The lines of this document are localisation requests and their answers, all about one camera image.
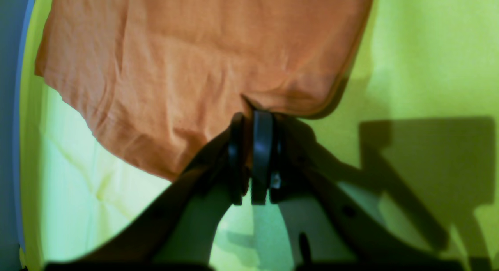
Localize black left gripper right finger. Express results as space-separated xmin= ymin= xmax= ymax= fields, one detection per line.
xmin=251 ymin=111 xmax=463 ymax=271

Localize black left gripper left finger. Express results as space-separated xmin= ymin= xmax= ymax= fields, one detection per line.
xmin=45 ymin=113 xmax=249 ymax=271

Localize pale yellow table cloth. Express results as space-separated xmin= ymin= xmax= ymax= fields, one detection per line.
xmin=19 ymin=0 xmax=498 ymax=271

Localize terracotta orange T-shirt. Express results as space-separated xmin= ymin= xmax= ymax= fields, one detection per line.
xmin=34 ymin=0 xmax=373 ymax=181

